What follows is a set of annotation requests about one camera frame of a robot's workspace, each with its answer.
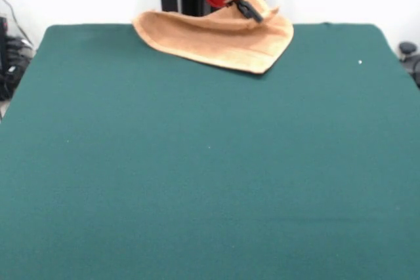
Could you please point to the tan terry towel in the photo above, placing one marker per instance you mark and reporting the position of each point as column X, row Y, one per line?
column 223, row 40

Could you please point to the dark grey stand base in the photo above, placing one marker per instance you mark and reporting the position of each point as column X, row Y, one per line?
column 407, row 47
column 13, row 73

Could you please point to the dark green table cloth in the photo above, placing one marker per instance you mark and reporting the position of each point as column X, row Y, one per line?
column 197, row 178

